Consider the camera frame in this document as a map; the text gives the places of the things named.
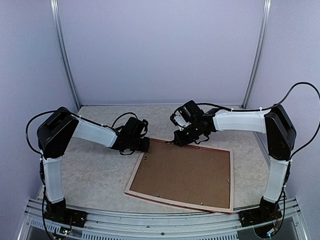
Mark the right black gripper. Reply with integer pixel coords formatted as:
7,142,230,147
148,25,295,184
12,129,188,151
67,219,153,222
174,121,206,147

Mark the red wooden picture frame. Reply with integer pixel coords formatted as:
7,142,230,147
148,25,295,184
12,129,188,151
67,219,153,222
124,138,235,215

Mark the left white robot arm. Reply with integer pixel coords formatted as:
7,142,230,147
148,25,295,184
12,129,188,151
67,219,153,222
36,106,150,223

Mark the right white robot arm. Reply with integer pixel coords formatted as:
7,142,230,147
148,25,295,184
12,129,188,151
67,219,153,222
170,100,314,222

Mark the brown frame backing board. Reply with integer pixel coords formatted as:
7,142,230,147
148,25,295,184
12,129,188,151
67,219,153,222
127,139,231,209

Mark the aluminium front rail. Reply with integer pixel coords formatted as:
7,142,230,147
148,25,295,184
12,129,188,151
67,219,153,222
14,198,311,240

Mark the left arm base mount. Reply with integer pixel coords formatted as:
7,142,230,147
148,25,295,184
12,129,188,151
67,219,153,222
44,198,88,228

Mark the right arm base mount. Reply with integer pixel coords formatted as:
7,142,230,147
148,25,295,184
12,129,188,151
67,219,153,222
238,197,283,227

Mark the aluminium corner post right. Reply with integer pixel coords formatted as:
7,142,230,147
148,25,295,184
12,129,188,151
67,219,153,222
241,0,272,109

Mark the aluminium corner post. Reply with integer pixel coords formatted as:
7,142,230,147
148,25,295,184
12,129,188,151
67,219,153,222
241,0,272,109
50,0,82,110

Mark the aluminium corner post left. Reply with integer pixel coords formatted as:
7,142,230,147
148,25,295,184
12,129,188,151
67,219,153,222
50,0,82,110

